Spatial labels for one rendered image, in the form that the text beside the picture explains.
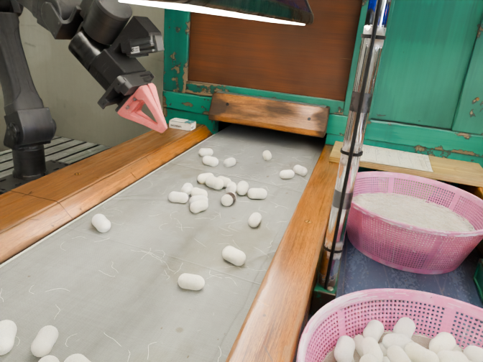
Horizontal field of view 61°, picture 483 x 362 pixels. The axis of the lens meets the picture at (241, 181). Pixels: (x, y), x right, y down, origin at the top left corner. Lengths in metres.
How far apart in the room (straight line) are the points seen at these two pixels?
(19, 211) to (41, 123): 0.34
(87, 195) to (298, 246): 0.34
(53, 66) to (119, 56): 1.84
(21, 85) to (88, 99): 1.50
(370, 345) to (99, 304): 0.28
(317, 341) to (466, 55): 0.79
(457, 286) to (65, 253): 0.58
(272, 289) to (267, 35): 0.75
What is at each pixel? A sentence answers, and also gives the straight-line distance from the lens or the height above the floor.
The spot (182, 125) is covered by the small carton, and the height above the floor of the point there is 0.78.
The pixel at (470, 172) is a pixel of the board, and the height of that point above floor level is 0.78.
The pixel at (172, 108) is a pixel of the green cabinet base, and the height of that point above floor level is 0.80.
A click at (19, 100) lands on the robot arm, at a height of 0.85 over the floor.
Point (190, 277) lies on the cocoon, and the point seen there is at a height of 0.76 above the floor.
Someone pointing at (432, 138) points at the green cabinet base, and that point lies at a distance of 1.08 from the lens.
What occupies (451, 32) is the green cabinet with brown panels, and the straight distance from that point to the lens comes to 1.07.
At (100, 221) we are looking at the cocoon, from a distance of 0.61.
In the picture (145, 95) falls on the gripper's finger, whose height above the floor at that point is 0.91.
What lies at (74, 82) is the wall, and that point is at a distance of 2.48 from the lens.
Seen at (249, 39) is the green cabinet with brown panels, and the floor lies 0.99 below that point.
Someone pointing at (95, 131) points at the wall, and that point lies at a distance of 2.45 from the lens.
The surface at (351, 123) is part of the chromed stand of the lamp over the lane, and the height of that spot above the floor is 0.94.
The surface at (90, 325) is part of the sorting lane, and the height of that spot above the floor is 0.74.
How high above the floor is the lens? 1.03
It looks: 21 degrees down
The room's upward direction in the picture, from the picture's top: 5 degrees clockwise
